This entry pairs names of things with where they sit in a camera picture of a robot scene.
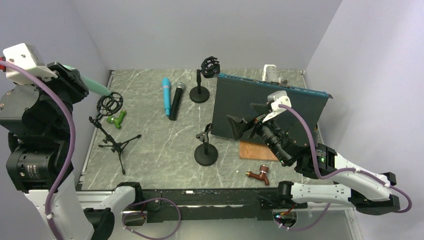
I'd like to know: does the silver head black microphone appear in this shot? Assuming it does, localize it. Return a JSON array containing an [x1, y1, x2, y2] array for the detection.
[[168, 82, 186, 121]]

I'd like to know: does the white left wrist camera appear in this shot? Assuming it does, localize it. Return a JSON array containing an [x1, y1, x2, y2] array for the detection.
[[2, 43, 58, 85]]

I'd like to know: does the black shock mount desk stand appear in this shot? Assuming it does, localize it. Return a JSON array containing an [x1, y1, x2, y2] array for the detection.
[[189, 56, 222, 104]]

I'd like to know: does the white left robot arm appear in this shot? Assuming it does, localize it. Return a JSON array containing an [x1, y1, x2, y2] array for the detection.
[[0, 60, 144, 240]]

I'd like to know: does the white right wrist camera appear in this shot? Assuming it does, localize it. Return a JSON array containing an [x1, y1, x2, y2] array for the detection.
[[262, 90, 292, 123]]

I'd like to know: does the black clip desk stand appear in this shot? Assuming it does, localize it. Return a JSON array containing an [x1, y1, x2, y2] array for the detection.
[[194, 123, 219, 167]]

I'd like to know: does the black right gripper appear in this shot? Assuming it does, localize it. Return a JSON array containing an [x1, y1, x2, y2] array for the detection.
[[226, 102, 292, 165]]

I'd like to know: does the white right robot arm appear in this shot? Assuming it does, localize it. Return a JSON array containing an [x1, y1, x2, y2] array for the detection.
[[226, 102, 401, 216]]

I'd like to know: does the mint green microphone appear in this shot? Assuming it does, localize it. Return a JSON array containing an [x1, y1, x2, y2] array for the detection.
[[80, 75, 111, 96]]

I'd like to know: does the dark grey network switch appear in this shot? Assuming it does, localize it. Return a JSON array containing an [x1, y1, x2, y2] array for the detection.
[[211, 73, 332, 139]]

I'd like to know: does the black tripod shock mount stand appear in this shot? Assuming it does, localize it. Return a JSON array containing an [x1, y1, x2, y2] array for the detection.
[[89, 91, 142, 175]]

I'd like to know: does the brown tap fitting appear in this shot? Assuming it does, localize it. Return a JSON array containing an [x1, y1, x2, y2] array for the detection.
[[245, 164, 270, 186]]

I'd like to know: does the brown wooden board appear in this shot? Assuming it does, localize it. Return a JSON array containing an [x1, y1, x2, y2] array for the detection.
[[239, 141, 278, 161]]

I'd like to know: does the green pipe fitting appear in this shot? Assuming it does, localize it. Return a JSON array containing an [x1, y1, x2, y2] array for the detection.
[[106, 110, 127, 130]]

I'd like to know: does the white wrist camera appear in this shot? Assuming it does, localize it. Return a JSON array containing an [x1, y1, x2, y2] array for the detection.
[[2, 43, 58, 85], [262, 90, 292, 123]]

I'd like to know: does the white metal bracket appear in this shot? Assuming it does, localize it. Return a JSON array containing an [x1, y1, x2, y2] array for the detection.
[[261, 64, 287, 85]]

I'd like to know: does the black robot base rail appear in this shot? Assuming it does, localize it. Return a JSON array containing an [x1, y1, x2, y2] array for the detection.
[[124, 187, 308, 223]]

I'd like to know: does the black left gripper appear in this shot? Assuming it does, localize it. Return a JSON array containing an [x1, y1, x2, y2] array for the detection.
[[15, 60, 90, 140]]

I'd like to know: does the blue microphone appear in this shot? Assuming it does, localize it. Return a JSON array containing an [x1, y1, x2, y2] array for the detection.
[[162, 77, 171, 117]]

